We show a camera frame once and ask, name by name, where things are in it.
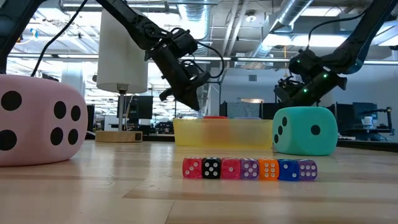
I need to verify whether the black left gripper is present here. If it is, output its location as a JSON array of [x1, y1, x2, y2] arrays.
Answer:
[[152, 46, 211, 112]]

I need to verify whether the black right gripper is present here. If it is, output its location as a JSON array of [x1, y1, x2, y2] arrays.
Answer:
[[274, 70, 348, 108]]

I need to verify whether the teal foam die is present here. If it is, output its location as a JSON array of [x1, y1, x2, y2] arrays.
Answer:
[[272, 106, 339, 157]]

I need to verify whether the pink foam die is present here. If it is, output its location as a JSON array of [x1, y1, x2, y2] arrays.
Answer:
[[0, 74, 89, 168]]

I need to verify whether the long ceiling light strip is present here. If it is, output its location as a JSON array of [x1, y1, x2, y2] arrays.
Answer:
[[7, 53, 398, 65]]

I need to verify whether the black computer monitor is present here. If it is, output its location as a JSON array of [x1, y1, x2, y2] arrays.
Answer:
[[353, 102, 379, 121], [117, 95, 154, 127], [334, 103, 354, 138]]

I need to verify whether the yellow translucent plastic tray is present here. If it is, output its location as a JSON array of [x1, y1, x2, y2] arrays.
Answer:
[[173, 118, 274, 149]]

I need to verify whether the small blue translucent die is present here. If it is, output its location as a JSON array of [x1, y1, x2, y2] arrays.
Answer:
[[277, 159, 300, 182]]

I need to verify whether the white shade table lamp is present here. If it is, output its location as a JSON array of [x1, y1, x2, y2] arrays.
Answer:
[[95, 7, 149, 143]]

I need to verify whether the small black die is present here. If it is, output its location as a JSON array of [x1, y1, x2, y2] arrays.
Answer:
[[201, 157, 222, 180]]

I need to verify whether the small orange translucent die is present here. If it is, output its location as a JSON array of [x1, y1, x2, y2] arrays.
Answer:
[[258, 158, 280, 182]]

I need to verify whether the small purple translucent die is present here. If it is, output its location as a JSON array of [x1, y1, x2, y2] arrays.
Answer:
[[239, 158, 260, 180], [297, 159, 318, 182]]

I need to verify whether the white pillar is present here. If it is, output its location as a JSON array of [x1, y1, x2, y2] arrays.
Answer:
[[61, 70, 86, 105]]

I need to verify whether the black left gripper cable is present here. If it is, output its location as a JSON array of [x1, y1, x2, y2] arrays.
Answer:
[[174, 27, 225, 79]]

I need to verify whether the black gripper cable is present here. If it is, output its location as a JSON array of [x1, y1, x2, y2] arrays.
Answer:
[[307, 9, 368, 48], [174, 27, 225, 79]]

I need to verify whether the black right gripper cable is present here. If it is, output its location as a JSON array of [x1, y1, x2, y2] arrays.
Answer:
[[307, 9, 368, 48]]

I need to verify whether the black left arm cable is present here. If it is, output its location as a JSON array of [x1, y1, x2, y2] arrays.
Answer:
[[30, 0, 90, 77]]

